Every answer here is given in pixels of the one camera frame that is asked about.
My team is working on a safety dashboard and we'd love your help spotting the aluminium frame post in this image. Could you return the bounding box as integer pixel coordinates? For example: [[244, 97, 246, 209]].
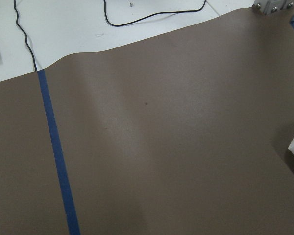
[[252, 0, 294, 15]]

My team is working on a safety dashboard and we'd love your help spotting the brown paper table mat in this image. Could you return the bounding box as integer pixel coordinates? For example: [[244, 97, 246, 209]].
[[0, 8, 294, 235]]

